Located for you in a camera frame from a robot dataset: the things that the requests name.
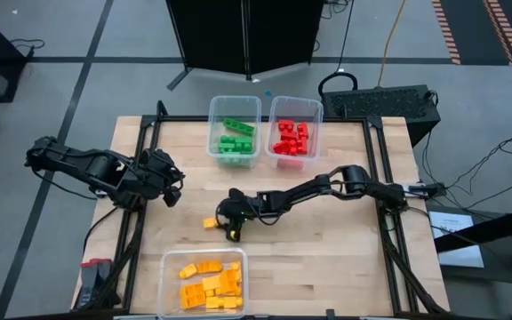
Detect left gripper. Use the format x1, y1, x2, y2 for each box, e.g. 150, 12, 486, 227
138, 148, 185, 209

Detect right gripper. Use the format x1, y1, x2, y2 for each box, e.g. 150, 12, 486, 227
217, 188, 261, 243

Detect large square yellow block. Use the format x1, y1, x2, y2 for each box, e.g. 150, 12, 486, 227
179, 283, 207, 310

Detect long green building block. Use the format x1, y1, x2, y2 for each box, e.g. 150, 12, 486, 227
222, 116, 256, 137

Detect clear plastic bin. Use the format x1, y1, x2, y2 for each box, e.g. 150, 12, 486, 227
205, 94, 263, 170
156, 248, 249, 320
267, 95, 324, 171

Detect black tool red cap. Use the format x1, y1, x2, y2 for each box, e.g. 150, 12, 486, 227
79, 260, 100, 310

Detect black folding screen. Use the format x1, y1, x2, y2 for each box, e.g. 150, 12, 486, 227
164, 0, 325, 92

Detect black perforated computer case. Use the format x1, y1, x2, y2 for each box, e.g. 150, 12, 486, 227
317, 84, 442, 147

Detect white printed sheet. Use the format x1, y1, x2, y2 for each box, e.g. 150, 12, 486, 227
428, 210, 485, 269

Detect black metal stand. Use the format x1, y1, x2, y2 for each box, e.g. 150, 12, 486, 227
433, 202, 512, 320

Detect black mat orange stripes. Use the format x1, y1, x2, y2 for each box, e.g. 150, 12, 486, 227
431, 0, 512, 67

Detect black aluminium table frame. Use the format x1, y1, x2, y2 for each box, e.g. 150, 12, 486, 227
72, 100, 451, 319

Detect black looped cable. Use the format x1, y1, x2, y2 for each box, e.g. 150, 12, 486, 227
316, 0, 359, 97

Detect black floor cable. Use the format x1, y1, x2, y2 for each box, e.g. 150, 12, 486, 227
9, 38, 46, 59

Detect yellow hanging cable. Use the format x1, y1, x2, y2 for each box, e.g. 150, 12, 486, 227
376, 0, 407, 88

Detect black cable bundle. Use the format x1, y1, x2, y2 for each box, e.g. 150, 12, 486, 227
419, 128, 512, 211

